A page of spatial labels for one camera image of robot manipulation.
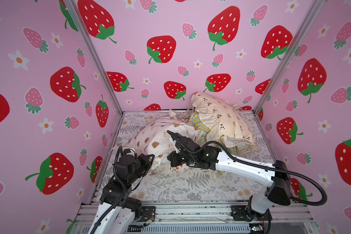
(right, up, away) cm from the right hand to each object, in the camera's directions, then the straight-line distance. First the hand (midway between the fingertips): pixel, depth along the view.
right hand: (164, 161), depth 69 cm
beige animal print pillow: (+35, +20, +16) cm, 43 cm away
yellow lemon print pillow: (+17, +21, +23) cm, 35 cm away
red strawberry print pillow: (+8, -8, +15) cm, 19 cm away
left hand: (-4, +3, +2) cm, 6 cm away
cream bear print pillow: (-6, +10, +7) cm, 14 cm away
